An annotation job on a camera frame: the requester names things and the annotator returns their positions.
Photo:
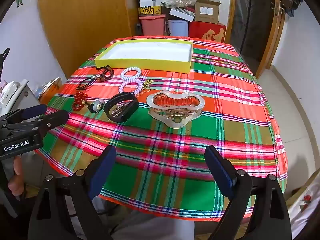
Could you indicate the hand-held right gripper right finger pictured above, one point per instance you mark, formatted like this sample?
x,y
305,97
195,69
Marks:
x,y
220,170

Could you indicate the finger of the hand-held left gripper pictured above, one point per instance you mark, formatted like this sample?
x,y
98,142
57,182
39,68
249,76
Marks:
x,y
53,120
35,110

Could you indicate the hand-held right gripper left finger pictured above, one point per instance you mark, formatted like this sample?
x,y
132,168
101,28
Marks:
x,y
103,170

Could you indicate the black wristband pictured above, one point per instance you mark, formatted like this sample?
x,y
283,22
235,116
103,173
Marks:
x,y
125,96

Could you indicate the clear hair claw clip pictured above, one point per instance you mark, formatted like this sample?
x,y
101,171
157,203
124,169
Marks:
x,y
160,97

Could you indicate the yellow shallow box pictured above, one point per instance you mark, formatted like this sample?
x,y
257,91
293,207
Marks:
x,y
150,52

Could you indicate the person's left hand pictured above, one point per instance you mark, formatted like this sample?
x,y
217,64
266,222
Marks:
x,y
16,172

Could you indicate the orange box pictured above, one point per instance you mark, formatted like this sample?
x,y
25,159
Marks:
x,y
50,90

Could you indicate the white appliance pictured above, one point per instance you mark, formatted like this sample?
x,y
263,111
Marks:
x,y
15,92

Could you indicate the plaid tablecloth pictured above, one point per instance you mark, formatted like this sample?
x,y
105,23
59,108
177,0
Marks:
x,y
175,155

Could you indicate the small silver ornament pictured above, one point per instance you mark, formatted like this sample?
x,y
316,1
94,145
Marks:
x,y
120,110

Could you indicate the person's grey trousers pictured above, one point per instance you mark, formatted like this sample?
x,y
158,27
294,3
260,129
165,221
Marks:
x,y
150,230

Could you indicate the floral cloth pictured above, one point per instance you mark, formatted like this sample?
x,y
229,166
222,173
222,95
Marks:
x,y
307,200

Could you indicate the wooden wardrobe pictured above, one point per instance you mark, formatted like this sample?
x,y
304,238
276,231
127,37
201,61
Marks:
x,y
82,17

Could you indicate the pink plastic bin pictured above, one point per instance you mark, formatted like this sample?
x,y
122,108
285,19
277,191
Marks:
x,y
152,26

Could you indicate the red gift box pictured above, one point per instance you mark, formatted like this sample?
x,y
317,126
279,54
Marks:
x,y
207,31

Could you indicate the pale blue bucket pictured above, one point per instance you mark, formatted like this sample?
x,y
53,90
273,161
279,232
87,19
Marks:
x,y
178,28

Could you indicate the dark mesh curtain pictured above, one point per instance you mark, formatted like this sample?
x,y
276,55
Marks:
x,y
250,17

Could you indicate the brown cardboard box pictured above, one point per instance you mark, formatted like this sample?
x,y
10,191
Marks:
x,y
207,11

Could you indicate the striped white box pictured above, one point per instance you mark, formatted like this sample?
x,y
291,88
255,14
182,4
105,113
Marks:
x,y
180,15

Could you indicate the clear plastic bag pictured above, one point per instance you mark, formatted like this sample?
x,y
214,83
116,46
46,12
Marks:
x,y
185,1

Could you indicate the wooden door frame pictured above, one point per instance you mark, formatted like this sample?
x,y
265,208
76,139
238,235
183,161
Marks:
x,y
272,30

